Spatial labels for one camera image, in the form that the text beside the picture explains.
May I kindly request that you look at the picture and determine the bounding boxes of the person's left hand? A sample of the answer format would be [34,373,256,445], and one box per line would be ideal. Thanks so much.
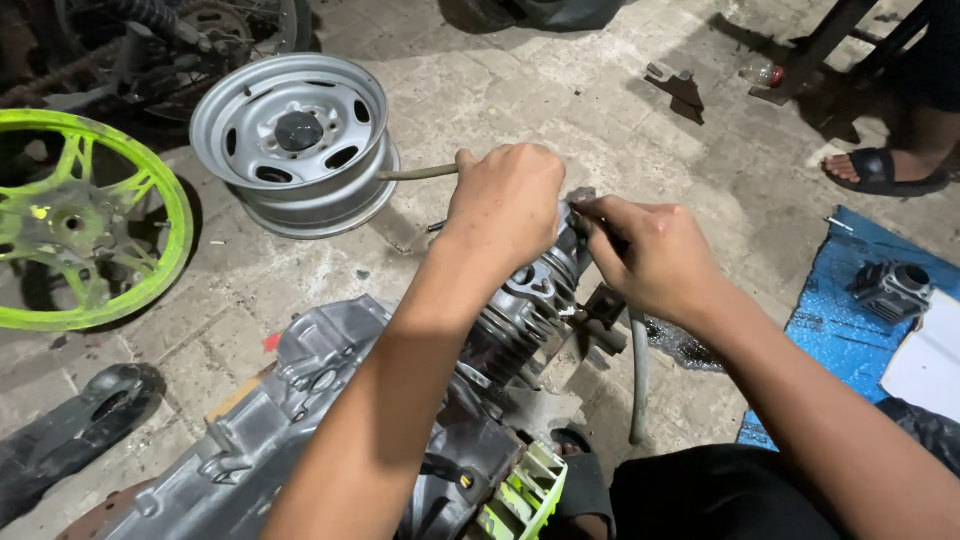
[438,142,567,283]

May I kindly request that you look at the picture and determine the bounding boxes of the person's right hand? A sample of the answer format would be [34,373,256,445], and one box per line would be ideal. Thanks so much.
[573,195,729,325]

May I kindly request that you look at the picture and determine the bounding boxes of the dark metal scrap plate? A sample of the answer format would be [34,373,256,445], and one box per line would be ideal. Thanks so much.
[644,63,707,127]

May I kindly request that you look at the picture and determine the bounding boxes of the black plastic bag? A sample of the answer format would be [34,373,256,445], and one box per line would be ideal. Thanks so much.
[876,396,960,479]
[437,0,625,36]

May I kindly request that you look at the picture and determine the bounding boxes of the clear plastic bottle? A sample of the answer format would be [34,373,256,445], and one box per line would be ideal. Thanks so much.
[738,61,787,90]

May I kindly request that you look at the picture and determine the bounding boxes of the silver steel car rim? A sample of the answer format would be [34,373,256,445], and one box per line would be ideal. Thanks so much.
[189,52,402,241]

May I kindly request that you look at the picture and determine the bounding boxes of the person's foot in sandal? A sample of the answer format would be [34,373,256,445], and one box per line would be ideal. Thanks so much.
[547,424,618,540]

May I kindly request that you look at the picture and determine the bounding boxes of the dark metal stand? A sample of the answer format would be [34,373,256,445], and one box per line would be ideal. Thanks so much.
[748,0,933,108]

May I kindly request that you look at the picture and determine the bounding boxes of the neon green engine cover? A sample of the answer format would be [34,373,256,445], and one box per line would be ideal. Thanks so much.
[477,441,570,540]

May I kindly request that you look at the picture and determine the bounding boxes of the black sandal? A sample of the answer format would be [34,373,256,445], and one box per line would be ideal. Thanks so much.
[821,146,954,198]

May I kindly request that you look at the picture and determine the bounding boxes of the blue tarp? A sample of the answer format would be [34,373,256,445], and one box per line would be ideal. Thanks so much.
[738,205,960,453]

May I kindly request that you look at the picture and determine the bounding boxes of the person's black shorts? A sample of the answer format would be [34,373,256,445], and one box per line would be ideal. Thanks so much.
[609,442,852,540]

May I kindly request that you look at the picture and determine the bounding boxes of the grey engine cylinder block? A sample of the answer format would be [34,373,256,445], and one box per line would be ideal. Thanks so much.
[846,259,936,326]

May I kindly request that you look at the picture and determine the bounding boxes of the silver motorcycle engine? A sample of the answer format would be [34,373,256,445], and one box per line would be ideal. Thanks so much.
[97,187,631,540]

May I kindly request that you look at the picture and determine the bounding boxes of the wooden board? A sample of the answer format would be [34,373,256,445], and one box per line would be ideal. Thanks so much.
[203,362,280,426]

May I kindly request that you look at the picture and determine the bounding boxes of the neon green motorcycle wheel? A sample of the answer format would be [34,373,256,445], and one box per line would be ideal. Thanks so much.
[0,108,195,333]

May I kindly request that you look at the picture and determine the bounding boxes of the white cardboard sheet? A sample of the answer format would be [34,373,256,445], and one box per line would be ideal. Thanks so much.
[879,288,960,426]

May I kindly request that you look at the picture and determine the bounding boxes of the dark motorcycle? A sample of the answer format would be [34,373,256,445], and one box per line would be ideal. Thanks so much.
[0,0,313,125]

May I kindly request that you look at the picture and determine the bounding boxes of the black plastic motorcycle cover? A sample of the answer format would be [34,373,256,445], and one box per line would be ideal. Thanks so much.
[0,363,167,531]

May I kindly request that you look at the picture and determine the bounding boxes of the rusty brake disc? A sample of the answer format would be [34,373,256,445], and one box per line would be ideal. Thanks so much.
[54,478,160,540]

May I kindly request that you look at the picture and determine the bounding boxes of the grey rubber hose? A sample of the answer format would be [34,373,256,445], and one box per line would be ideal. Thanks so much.
[627,306,652,448]

